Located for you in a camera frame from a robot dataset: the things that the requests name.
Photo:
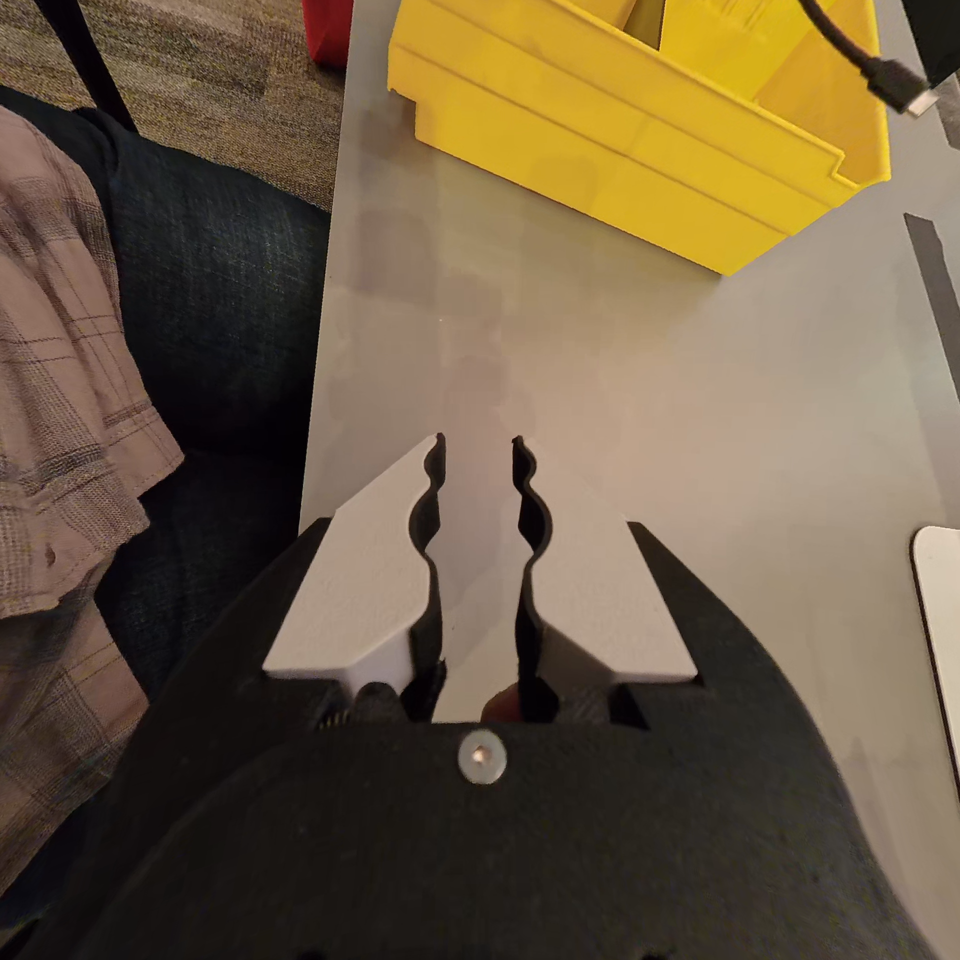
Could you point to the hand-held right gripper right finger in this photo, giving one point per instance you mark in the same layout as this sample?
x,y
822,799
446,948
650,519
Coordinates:
x,y
608,600

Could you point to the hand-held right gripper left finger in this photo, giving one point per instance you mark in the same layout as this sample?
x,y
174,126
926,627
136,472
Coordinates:
x,y
353,600

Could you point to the white laptop stand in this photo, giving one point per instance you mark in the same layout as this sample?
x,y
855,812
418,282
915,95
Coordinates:
x,y
942,645

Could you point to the yellow plastic bin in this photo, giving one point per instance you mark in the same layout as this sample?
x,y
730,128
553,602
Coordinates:
x,y
600,150

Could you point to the red storage bin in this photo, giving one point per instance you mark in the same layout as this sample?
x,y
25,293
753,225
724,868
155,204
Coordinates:
x,y
327,30

